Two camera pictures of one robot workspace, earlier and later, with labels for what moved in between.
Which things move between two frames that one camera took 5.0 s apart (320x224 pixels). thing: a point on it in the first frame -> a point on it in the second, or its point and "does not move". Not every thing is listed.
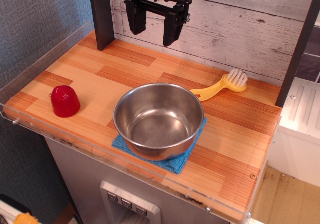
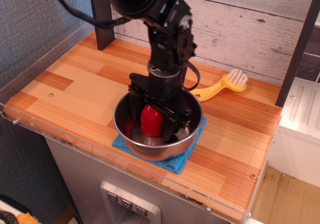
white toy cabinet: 296,149 does not move
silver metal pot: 159,121 does not move
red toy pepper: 65,101 -> 152,121
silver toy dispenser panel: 122,207 does not move
